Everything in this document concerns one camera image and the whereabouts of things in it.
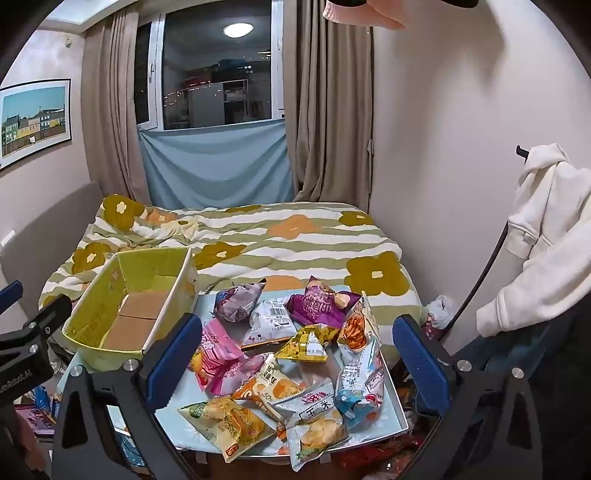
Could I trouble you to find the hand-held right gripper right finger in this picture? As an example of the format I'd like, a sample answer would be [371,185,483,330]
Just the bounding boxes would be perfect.
[392,315,543,480]

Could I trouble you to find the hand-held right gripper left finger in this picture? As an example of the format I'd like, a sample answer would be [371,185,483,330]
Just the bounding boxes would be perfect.
[51,313,204,480]

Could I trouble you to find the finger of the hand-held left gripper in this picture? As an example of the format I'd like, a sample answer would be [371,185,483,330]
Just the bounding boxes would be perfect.
[0,281,24,319]
[0,295,73,356]

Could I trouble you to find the pink snack packet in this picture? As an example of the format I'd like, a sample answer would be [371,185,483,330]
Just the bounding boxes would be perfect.
[189,318,266,398]

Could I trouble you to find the tall blue orange snack packet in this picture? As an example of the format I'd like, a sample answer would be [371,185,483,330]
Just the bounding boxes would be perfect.
[333,291,386,428]

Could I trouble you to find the yellow green snack packet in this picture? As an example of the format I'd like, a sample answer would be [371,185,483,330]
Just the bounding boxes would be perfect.
[177,396,278,463]

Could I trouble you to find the red blue snack packet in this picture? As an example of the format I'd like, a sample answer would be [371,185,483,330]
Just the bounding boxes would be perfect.
[213,278,267,323]

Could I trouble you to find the orange white chip packet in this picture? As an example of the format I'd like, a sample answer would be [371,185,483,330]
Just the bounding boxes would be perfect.
[231,353,305,421]

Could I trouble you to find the white barcode snack packet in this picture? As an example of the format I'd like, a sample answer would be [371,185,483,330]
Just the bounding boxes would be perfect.
[249,298,298,344]

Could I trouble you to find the purple snack packet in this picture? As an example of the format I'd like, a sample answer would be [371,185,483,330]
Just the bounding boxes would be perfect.
[285,275,361,328]

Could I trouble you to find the white grey snack packet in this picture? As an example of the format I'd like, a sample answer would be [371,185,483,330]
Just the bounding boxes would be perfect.
[268,378,342,432]

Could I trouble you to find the clear chip packet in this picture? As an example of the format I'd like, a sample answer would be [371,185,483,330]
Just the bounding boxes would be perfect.
[277,408,349,472]

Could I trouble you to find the pink box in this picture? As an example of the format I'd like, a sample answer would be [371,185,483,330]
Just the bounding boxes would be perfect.
[14,404,56,439]

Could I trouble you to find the daisy print folding table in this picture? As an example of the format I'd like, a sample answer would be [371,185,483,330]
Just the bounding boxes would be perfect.
[152,286,411,462]

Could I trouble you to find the white plastic bag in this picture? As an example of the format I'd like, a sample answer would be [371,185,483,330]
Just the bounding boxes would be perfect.
[422,295,455,330]

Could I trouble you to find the grey padded headboard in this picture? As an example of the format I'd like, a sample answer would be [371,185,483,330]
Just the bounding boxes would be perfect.
[0,180,102,324]

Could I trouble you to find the brown paper card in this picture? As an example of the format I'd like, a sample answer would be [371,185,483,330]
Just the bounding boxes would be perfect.
[240,335,294,352]

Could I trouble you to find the pile of red packets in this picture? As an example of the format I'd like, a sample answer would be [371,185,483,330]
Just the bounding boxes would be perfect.
[337,429,439,480]

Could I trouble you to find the dark blue jeans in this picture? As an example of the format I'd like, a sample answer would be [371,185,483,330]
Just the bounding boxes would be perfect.
[455,305,591,393]

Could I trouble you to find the black curved pole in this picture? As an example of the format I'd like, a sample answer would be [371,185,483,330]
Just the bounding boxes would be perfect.
[450,219,511,328]

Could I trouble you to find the floral striped blanket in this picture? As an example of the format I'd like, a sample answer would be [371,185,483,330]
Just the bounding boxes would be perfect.
[39,194,423,324]

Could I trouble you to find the white hoodie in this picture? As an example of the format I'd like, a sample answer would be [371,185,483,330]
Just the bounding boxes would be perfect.
[475,143,591,342]

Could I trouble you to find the light blue cloth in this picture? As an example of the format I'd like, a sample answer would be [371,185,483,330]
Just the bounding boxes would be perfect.
[139,117,296,210]

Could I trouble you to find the beige curtain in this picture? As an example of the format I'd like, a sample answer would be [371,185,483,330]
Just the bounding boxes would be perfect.
[281,0,375,210]
[82,4,160,204]

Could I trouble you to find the window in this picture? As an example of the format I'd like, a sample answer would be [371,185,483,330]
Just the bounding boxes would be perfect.
[134,7,284,132]

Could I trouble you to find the pink garment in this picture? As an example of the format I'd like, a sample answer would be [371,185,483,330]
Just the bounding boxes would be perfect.
[323,0,407,31]

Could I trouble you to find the framed wall picture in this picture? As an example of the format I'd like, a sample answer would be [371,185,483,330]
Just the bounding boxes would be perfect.
[0,78,72,171]

